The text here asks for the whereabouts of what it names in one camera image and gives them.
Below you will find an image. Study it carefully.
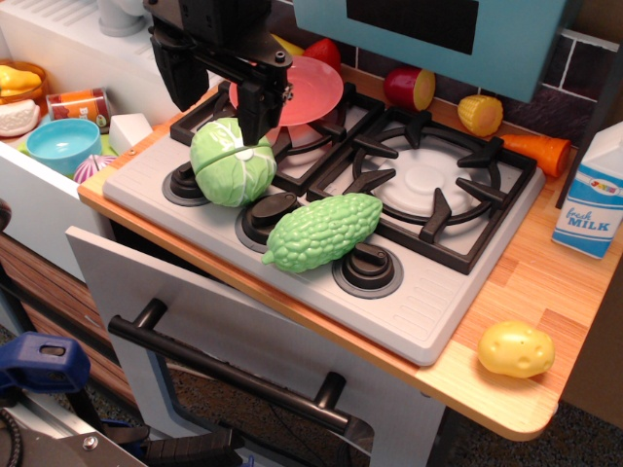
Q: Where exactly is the black middle stove knob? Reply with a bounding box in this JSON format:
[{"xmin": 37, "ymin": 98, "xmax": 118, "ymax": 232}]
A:
[{"xmin": 235, "ymin": 192, "xmax": 301, "ymax": 253}]

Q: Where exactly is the pink plastic plate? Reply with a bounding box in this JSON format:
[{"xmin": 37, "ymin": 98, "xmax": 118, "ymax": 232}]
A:
[{"xmin": 229, "ymin": 55, "xmax": 344, "ymax": 131}]

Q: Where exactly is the black oven door handle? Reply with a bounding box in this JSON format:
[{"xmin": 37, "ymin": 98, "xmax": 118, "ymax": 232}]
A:
[{"xmin": 108, "ymin": 299, "xmax": 352, "ymax": 435}]

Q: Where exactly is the black braided cable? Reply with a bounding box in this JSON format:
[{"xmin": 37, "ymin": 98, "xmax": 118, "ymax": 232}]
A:
[{"xmin": 0, "ymin": 408, "xmax": 25, "ymax": 467}]

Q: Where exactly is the blue white milk carton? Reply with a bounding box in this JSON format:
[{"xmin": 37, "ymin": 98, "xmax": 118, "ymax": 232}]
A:
[{"xmin": 552, "ymin": 123, "xmax": 622, "ymax": 259}]

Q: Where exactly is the teal toy range hood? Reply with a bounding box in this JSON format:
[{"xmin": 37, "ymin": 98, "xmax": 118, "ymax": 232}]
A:
[{"xmin": 294, "ymin": 1, "xmax": 578, "ymax": 102}]

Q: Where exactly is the white toy fish piece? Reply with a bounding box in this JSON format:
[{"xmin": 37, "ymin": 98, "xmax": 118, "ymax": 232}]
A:
[{"xmin": 0, "ymin": 99, "xmax": 40, "ymax": 137}]

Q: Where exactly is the purple toy onion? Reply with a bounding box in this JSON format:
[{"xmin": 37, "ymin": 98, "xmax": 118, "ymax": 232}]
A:
[{"xmin": 73, "ymin": 155, "xmax": 117, "ymax": 184}]

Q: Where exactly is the red toy strawberry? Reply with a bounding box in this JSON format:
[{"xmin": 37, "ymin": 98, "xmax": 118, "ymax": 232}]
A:
[{"xmin": 303, "ymin": 38, "xmax": 342, "ymax": 74}]

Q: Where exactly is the black burner grate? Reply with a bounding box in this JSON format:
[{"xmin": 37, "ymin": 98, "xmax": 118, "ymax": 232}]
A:
[
  {"xmin": 308, "ymin": 108, "xmax": 536, "ymax": 274},
  {"xmin": 169, "ymin": 82, "xmax": 384, "ymax": 197}
]

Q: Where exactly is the white oven door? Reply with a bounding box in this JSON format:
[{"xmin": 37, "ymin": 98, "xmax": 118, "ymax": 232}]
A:
[{"xmin": 66, "ymin": 227, "xmax": 449, "ymax": 466}]

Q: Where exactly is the black left burner grate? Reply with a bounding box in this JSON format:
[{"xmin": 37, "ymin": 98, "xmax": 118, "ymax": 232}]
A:
[{"xmin": 169, "ymin": 82, "xmax": 384, "ymax": 197}]

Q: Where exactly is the yellow toy pear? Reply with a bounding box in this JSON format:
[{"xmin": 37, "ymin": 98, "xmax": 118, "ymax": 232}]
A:
[{"xmin": 0, "ymin": 65, "xmax": 42, "ymax": 97}]

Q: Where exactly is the grey toy faucet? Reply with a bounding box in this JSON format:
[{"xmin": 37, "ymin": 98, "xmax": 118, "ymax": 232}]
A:
[{"xmin": 96, "ymin": 0, "xmax": 152, "ymax": 37}]

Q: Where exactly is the wooden counter top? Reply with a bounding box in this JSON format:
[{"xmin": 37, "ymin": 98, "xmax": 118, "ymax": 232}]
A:
[{"xmin": 78, "ymin": 125, "xmax": 622, "ymax": 442}]

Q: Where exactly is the grey toy stove top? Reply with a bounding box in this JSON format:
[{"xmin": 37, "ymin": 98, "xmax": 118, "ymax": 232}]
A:
[{"xmin": 102, "ymin": 87, "xmax": 547, "ymax": 367}]

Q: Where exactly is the yellow toy corn piece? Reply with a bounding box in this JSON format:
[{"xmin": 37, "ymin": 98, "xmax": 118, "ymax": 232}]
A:
[{"xmin": 458, "ymin": 94, "xmax": 503, "ymax": 136}]

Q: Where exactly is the orange transparent bowl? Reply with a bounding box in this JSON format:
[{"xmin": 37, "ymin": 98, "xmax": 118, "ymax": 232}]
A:
[{"xmin": 1, "ymin": 59, "xmax": 49, "ymax": 106}]

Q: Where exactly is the red yellow toy apple half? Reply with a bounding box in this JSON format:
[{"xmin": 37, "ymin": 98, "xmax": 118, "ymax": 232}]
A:
[{"xmin": 384, "ymin": 66, "xmax": 436, "ymax": 111}]

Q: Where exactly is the green toy cabbage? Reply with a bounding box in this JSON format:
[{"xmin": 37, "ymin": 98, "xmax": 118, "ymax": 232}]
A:
[{"xmin": 190, "ymin": 118, "xmax": 277, "ymax": 207}]

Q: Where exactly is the green toy bitter melon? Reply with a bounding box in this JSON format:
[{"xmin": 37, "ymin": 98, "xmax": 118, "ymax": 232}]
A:
[{"xmin": 262, "ymin": 193, "xmax": 383, "ymax": 273}]

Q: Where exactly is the black right burner grate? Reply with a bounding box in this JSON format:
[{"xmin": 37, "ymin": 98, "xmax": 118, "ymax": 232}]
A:
[{"xmin": 308, "ymin": 108, "xmax": 536, "ymax": 274}]

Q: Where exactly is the white toy carton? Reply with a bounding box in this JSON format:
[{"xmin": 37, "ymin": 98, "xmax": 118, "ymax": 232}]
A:
[{"xmin": 109, "ymin": 113, "xmax": 153, "ymax": 155}]

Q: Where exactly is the yellow toy potato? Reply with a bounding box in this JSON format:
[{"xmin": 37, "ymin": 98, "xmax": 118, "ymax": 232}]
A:
[{"xmin": 477, "ymin": 321, "xmax": 556, "ymax": 378}]

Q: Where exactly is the yellow toy banana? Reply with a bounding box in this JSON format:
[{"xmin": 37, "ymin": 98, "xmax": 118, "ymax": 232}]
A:
[{"xmin": 272, "ymin": 33, "xmax": 305, "ymax": 56}]

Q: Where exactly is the white toy sink unit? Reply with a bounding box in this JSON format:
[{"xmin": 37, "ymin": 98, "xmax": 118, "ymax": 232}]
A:
[{"xmin": 0, "ymin": 0, "xmax": 230, "ymax": 283}]

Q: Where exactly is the orange toy carrot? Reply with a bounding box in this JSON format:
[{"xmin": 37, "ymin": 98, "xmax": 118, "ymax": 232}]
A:
[{"xmin": 501, "ymin": 134, "xmax": 571, "ymax": 177}]

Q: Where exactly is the black left stove knob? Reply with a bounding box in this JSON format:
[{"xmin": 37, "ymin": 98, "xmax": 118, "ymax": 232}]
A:
[{"xmin": 162, "ymin": 162, "xmax": 208, "ymax": 207}]

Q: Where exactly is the orange brown toy can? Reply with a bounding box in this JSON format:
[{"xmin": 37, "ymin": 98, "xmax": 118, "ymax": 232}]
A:
[{"xmin": 46, "ymin": 88, "xmax": 112, "ymax": 134}]

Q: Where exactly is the black right stove knob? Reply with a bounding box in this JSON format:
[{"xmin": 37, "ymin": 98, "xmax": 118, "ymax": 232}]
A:
[{"xmin": 332, "ymin": 242, "xmax": 404, "ymax": 300}]

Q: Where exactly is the blue plastic bowl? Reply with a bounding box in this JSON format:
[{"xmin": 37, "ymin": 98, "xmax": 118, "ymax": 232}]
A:
[{"xmin": 25, "ymin": 118, "xmax": 102, "ymax": 176}]

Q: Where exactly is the blue plastic clamp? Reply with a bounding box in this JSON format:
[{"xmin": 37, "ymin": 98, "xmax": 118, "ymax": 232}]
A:
[{"xmin": 1, "ymin": 332, "xmax": 91, "ymax": 394}]

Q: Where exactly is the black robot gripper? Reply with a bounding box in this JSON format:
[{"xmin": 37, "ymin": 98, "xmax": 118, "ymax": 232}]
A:
[{"xmin": 143, "ymin": 1, "xmax": 293, "ymax": 145}]

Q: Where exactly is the black stove knob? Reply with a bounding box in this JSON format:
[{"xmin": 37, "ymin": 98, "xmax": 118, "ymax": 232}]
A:
[
  {"xmin": 162, "ymin": 162, "xmax": 208, "ymax": 207},
  {"xmin": 235, "ymin": 192, "xmax": 301, "ymax": 253},
  {"xmin": 332, "ymin": 242, "xmax": 404, "ymax": 300}
]

